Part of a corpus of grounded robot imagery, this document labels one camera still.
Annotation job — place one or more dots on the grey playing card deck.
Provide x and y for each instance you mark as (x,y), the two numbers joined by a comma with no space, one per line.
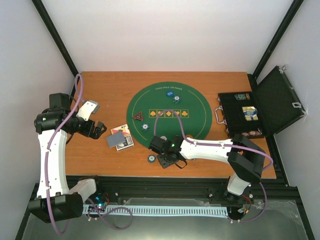
(115,139)

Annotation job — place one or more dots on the blue small blind button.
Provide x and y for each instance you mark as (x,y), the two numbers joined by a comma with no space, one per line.
(170,94)

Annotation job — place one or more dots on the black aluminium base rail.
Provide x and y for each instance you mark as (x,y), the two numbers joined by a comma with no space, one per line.
(211,189)

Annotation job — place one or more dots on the black poker case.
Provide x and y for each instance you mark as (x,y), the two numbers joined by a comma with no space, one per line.
(275,99)

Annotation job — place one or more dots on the blue poker chip stack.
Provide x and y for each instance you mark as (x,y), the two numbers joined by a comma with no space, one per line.
(151,158)

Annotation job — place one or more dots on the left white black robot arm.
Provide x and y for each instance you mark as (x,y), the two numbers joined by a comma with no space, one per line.
(54,200)

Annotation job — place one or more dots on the black red triangular dealer button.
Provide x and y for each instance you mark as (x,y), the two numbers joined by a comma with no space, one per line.
(138,116)

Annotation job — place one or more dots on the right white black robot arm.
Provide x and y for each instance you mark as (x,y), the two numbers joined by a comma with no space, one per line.
(245,157)

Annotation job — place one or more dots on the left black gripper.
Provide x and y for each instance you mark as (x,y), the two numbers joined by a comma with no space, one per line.
(97,129)

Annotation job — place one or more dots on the blue gold card deck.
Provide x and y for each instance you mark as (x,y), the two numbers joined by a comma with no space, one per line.
(250,113)

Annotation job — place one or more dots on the round green poker mat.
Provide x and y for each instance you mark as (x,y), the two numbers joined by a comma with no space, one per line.
(192,115)

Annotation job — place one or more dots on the light blue cable duct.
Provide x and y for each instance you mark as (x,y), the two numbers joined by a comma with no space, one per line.
(159,211)

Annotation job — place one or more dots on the multicolour chip row in case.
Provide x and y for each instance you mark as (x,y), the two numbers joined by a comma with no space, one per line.
(242,96)

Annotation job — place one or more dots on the red white chips in case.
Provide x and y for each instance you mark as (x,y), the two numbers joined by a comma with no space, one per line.
(252,134)

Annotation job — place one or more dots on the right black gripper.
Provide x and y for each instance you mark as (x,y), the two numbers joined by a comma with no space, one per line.
(164,163)

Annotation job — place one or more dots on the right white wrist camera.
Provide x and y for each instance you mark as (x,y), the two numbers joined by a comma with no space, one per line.
(164,138)

